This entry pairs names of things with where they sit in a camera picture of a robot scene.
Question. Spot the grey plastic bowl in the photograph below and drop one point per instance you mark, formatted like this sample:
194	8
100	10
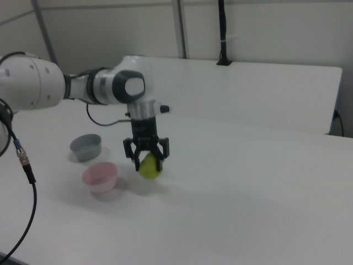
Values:
86	147

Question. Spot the black pole with clamp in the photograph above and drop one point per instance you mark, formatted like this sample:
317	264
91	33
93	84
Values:
223	30

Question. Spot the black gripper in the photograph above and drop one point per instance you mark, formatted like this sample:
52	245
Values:
144	129

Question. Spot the white background table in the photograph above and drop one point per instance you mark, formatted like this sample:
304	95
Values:
248	91

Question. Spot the pink plastic bowl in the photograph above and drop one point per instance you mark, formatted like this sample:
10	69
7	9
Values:
100	178

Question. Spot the upright grey metal post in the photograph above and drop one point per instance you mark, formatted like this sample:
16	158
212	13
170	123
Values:
182	27

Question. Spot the green pear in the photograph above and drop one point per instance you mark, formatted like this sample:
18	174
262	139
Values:
149	169

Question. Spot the slanted grey metal post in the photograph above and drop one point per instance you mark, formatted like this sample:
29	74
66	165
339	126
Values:
47	36

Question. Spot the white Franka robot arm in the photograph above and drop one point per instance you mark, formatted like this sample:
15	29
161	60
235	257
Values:
33	82

